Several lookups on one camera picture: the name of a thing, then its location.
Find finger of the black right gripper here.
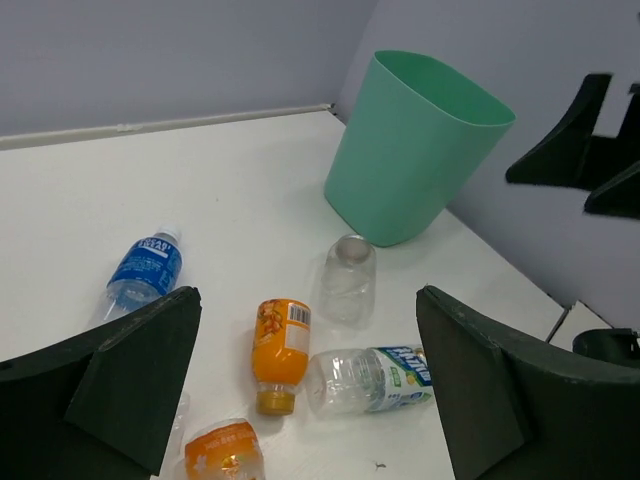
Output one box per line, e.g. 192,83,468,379
505,73,613,188
584,162,640,219

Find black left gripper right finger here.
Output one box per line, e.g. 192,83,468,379
416,286,639,479

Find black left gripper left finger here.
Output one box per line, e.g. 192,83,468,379
1,286,202,479

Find orange label tea bottle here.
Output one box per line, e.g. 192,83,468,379
173,418,266,480

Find blue label water bottle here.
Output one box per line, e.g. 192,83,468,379
86,225,183,330

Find green blue label bottle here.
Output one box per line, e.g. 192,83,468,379
305,345,434,416

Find orange juice bottle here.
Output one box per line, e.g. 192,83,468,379
251,298,311,416

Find clear unlabelled plastic bottle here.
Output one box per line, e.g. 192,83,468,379
319,234,376,329

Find green plastic bin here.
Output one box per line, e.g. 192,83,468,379
324,50,516,247

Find white table edge rail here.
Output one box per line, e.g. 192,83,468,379
1,104,334,151

